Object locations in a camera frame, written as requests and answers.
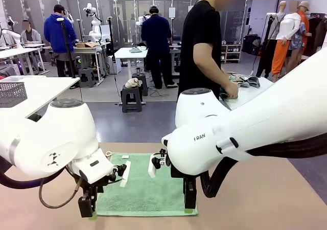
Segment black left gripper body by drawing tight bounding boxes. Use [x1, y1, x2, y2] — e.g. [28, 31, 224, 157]
[76, 176, 109, 197]

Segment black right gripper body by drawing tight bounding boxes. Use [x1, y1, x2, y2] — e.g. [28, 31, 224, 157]
[170, 165, 199, 187]

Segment green terry towel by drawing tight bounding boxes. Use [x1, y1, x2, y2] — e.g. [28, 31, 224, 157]
[96, 150, 199, 217]
[219, 86, 240, 101]

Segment dark grey towel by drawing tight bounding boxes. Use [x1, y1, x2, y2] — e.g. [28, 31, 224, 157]
[246, 76, 261, 89]

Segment person's right forearm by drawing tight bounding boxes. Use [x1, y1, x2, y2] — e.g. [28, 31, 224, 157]
[194, 56, 229, 87]

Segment grey lattice plastic basket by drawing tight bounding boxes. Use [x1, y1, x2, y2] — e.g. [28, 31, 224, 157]
[0, 76, 28, 107]

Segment person's right hand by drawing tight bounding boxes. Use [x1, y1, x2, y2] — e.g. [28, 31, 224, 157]
[224, 83, 240, 99]

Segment beige bundled cloth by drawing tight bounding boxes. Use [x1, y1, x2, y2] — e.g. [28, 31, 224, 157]
[124, 78, 143, 89]

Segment white shoe rack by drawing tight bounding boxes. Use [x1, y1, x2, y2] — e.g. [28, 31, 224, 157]
[221, 43, 243, 64]

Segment grey desk with computer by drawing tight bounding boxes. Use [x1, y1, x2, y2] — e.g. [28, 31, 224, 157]
[168, 42, 182, 77]

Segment white standing desk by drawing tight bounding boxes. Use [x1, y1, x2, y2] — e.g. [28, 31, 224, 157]
[114, 47, 149, 105]

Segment white robot work table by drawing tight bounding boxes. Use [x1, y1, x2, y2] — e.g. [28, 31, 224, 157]
[43, 42, 110, 84]

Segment black tripod pole white top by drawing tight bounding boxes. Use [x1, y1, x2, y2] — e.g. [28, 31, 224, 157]
[56, 17, 76, 79]

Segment grey cloth on desk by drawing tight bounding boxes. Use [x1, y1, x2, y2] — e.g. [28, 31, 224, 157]
[129, 45, 148, 54]

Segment open cardboard box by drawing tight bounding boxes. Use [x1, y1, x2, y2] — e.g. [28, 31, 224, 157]
[76, 41, 99, 49]

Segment thin black tripod pole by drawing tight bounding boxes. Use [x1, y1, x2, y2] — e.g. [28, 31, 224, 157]
[107, 16, 116, 62]

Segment person in navy jacket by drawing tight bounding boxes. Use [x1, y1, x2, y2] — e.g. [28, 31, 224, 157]
[141, 5, 176, 89]

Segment black suitcase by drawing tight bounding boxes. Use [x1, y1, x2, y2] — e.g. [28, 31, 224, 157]
[242, 34, 261, 56]

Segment mannequin with grey vest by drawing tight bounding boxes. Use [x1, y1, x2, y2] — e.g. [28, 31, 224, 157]
[256, 0, 287, 79]

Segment person in black clothes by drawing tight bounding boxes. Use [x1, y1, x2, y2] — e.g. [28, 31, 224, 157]
[177, 0, 240, 105]

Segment person in blue hoodie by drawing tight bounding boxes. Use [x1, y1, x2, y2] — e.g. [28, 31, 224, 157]
[43, 4, 77, 77]

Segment long white work table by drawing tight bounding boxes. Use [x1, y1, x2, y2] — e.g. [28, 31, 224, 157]
[0, 47, 46, 76]

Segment seated person in grey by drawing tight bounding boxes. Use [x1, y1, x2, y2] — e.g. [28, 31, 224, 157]
[20, 20, 42, 44]

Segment mannequin white shirt orange trousers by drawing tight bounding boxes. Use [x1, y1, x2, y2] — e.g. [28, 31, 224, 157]
[271, 0, 302, 82]

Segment clothes rack dark garments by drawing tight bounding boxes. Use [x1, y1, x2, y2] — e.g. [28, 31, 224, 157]
[303, 12, 327, 58]

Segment mannequin orange shirt beige hat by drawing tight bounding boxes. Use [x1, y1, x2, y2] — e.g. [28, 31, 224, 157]
[283, 0, 313, 75]

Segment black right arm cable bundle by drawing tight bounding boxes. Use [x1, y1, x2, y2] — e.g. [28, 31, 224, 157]
[200, 140, 327, 199]

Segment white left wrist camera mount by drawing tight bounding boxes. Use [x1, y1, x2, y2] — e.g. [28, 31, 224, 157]
[109, 160, 131, 188]

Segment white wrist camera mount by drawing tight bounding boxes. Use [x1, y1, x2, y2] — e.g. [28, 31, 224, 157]
[109, 160, 131, 188]
[148, 149, 171, 178]

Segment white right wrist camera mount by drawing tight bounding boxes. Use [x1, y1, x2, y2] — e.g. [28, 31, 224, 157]
[148, 149, 171, 178]

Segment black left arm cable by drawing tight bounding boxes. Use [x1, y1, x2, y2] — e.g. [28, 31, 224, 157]
[0, 163, 85, 209]

